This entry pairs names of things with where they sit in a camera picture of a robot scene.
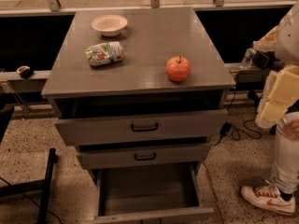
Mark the person hand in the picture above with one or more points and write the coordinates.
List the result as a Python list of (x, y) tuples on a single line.
[(291, 130)]

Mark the grey bottom drawer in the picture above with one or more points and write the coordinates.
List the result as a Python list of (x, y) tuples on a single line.
[(153, 194)]

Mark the grey drawer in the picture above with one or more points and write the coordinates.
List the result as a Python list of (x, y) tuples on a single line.
[(136, 128), (153, 194), (138, 156)]

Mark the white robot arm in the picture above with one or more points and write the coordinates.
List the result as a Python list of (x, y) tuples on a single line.
[(281, 89)]

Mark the grey top drawer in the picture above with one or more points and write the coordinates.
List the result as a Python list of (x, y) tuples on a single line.
[(136, 128)]

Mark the grey middle drawer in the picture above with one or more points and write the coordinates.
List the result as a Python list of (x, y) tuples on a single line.
[(138, 156)]

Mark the grey drawer cabinet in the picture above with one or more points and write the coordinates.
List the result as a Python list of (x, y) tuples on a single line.
[(138, 85)]

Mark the person leg light trousers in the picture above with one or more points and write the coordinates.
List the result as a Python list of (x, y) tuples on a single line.
[(285, 167)]

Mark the black table leg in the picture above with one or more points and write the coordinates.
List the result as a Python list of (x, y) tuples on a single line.
[(254, 97)]

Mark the white red sneaker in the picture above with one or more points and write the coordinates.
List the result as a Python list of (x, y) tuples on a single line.
[(275, 196)]

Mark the small black box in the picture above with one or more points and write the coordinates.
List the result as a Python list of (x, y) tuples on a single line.
[(264, 60)]

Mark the clear water bottle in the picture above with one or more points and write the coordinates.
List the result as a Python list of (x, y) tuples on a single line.
[(248, 58)]

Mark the red apple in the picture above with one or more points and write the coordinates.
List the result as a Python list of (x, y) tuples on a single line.
[(178, 69)]

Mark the crumpled snack bag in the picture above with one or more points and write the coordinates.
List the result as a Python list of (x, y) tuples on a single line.
[(104, 53)]

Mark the white bowl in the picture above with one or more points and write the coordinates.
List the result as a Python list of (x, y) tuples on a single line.
[(109, 25)]

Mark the black metal stand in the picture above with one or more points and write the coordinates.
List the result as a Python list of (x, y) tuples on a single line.
[(41, 184)]

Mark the small black yellow object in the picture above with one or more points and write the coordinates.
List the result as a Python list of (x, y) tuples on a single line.
[(25, 71)]

